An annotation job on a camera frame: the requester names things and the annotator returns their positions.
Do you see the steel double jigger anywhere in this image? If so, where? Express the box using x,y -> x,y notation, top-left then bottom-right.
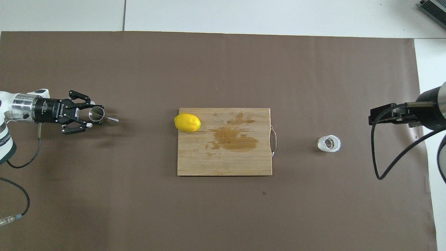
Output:
89,106 -> 120,126

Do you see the yellow lemon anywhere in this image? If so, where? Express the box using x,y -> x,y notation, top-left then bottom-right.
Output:
174,113 -> 202,133

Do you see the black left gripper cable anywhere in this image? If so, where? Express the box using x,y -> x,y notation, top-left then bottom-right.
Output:
6,122 -> 42,169

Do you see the brown paper table mat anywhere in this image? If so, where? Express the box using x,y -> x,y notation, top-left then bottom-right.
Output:
0,31 -> 438,251

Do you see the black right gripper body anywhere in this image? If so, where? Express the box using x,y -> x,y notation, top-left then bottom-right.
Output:
416,86 -> 439,131

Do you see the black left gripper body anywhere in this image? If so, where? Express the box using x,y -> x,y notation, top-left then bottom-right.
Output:
34,98 -> 79,125

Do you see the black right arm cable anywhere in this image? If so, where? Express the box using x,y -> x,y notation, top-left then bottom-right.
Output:
437,134 -> 446,184

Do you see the grey ribbed metal device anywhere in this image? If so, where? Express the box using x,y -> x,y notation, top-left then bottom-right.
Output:
418,0 -> 446,20

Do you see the small clear glass cup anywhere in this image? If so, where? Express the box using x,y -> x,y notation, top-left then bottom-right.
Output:
317,135 -> 342,153

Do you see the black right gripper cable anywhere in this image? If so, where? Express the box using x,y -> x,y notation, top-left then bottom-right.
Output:
370,102 -> 446,181

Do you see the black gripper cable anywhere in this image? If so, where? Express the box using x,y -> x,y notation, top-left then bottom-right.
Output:
370,102 -> 446,181
6,122 -> 42,169

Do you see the black cable with metal connector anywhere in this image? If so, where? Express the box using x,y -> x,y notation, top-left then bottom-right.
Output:
0,177 -> 30,226

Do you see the wooden cutting board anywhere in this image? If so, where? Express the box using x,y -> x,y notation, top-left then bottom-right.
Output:
177,108 -> 277,176

